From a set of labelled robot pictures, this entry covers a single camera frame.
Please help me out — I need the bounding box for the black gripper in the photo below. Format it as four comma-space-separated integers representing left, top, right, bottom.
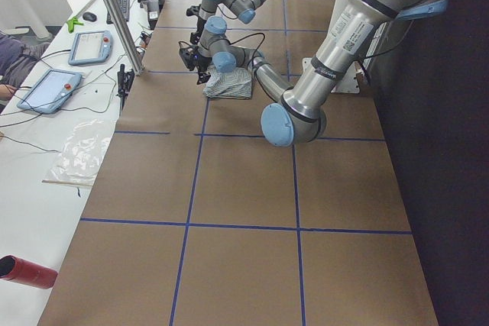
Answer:
185, 3, 209, 45
179, 44, 211, 85

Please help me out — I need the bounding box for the blue white striped polo shirt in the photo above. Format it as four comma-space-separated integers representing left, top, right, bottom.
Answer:
202, 67, 252, 99

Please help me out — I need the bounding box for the black computer keyboard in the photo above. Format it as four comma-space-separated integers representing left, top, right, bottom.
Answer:
116, 0, 131, 21

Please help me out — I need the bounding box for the black computer mouse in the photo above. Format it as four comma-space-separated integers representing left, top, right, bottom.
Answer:
83, 11, 97, 22

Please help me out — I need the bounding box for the grey teach pendant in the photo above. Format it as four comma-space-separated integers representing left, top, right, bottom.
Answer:
17, 69, 83, 115
68, 30, 113, 66

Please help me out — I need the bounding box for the green plastic clip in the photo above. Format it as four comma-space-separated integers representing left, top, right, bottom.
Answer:
66, 17, 84, 34

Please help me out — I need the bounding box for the clear plastic bag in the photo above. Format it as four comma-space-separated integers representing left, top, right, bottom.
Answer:
42, 119, 115, 187

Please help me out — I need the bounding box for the seated person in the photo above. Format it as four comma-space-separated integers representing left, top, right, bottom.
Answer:
1, 32, 50, 100

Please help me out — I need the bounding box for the red cylinder bottle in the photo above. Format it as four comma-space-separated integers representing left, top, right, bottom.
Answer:
1, 255, 58, 289

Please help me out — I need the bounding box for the black thin cable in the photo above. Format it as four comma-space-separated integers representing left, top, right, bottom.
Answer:
0, 49, 123, 153

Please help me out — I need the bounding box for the aluminium camera mast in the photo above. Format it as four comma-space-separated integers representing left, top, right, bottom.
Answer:
103, 0, 144, 76

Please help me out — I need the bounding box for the white metal base plate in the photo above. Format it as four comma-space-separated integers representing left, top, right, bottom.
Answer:
301, 57, 362, 95

